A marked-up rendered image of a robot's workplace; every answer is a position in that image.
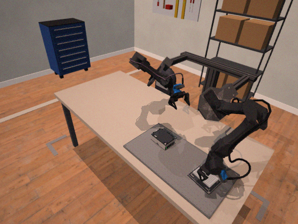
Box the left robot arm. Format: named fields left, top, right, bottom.
left=204, top=90, right=268, bottom=183

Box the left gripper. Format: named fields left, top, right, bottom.
left=197, top=160, right=227, bottom=182

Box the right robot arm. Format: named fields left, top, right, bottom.
left=129, top=52, right=185, bottom=90

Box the white well plate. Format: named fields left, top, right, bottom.
left=193, top=167, right=218, bottom=188

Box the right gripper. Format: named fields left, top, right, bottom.
left=168, top=83, right=190, bottom=110

